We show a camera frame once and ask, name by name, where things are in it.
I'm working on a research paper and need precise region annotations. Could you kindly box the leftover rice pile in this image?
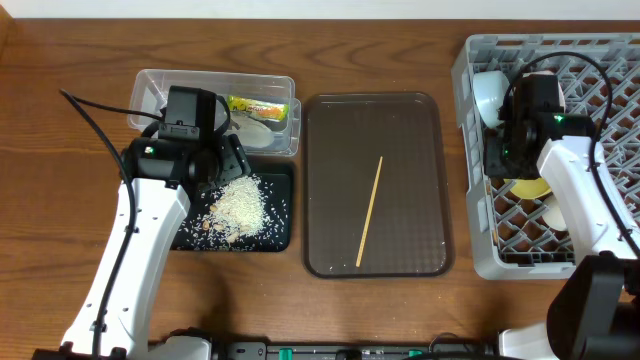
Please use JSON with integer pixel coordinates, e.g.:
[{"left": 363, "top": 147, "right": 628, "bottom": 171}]
[{"left": 177, "top": 173, "right": 291, "bottom": 251}]

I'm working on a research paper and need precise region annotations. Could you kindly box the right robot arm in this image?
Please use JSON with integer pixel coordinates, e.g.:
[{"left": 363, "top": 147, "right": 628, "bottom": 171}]
[{"left": 473, "top": 72, "right": 639, "bottom": 359}]

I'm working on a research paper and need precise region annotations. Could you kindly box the small white cup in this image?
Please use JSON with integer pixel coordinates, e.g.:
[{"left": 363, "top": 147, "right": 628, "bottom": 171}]
[{"left": 542, "top": 195, "right": 567, "bottom": 231}]

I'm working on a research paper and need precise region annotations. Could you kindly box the left bamboo chopstick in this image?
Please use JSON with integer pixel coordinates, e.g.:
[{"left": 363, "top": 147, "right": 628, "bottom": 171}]
[{"left": 355, "top": 156, "right": 384, "bottom": 268}]

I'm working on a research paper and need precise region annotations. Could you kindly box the clear plastic waste bin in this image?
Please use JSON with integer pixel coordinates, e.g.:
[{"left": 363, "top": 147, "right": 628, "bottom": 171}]
[{"left": 130, "top": 69, "right": 302, "bottom": 157}]

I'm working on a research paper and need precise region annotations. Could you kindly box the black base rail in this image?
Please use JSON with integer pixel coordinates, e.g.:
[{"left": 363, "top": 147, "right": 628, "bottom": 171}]
[{"left": 211, "top": 336, "right": 498, "bottom": 360}]

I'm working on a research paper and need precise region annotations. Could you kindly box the grey dishwasher rack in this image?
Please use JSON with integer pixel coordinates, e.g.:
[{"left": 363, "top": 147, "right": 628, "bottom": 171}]
[{"left": 451, "top": 33, "right": 639, "bottom": 280}]

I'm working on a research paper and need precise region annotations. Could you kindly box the brown serving tray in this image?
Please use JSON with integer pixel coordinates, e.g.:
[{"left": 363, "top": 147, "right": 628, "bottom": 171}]
[{"left": 304, "top": 92, "right": 454, "bottom": 279}]

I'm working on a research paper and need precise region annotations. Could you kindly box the green orange snack wrapper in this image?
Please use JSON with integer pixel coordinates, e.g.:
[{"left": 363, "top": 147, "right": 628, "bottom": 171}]
[{"left": 227, "top": 95, "right": 289, "bottom": 122}]

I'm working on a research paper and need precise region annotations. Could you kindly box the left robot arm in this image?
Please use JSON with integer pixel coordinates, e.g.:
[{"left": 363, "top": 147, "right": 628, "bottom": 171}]
[{"left": 33, "top": 86, "right": 251, "bottom": 359}]

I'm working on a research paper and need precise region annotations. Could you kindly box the white rice bowl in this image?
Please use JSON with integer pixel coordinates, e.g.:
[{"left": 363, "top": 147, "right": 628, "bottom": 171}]
[{"left": 522, "top": 70, "right": 567, "bottom": 113}]

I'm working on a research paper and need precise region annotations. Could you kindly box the yellow plate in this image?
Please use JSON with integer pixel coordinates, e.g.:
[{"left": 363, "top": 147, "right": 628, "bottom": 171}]
[{"left": 505, "top": 178, "right": 551, "bottom": 200}]

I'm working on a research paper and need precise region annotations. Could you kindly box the light blue bowl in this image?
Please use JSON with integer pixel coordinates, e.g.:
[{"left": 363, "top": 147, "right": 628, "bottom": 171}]
[{"left": 472, "top": 71, "right": 509, "bottom": 129}]

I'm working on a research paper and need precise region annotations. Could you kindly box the black waste tray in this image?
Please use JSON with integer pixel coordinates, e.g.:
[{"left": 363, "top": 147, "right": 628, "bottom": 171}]
[{"left": 171, "top": 157, "right": 294, "bottom": 252}]

